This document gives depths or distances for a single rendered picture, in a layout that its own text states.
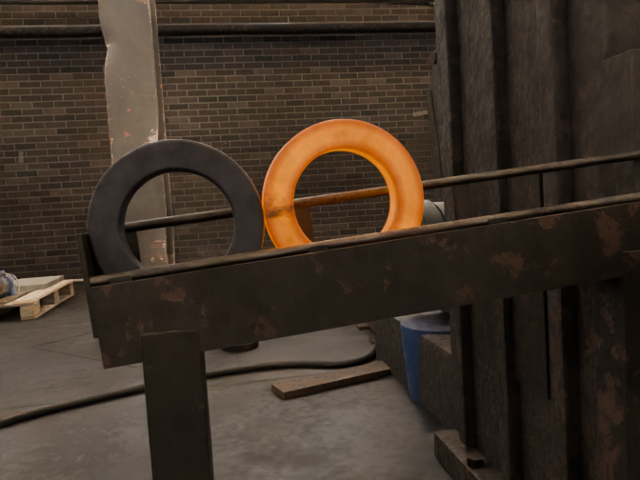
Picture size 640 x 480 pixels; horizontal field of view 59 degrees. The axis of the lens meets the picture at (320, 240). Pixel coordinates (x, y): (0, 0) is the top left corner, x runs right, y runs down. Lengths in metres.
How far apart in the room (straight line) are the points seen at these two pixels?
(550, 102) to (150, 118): 2.49
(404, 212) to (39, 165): 6.51
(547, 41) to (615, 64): 0.14
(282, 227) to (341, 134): 0.12
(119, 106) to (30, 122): 3.93
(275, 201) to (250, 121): 6.17
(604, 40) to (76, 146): 6.37
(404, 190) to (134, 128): 2.64
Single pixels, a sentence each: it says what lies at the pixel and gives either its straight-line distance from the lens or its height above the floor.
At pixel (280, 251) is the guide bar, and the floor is 0.64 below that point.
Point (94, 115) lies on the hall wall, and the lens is 6.94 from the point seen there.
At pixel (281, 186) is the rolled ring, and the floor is 0.71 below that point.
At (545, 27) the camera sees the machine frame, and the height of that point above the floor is 0.95.
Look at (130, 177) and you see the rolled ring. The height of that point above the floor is 0.73.
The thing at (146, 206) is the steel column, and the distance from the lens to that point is 3.17.
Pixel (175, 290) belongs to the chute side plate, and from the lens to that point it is 0.60.
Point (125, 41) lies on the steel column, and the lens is 3.30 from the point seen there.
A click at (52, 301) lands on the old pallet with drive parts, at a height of 0.04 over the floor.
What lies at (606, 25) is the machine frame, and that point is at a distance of 0.96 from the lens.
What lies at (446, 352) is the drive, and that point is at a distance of 1.68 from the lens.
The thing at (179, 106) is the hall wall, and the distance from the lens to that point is 6.83.
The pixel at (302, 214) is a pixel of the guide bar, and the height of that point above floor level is 0.68.
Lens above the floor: 0.69
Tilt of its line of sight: 4 degrees down
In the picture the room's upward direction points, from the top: 4 degrees counter-clockwise
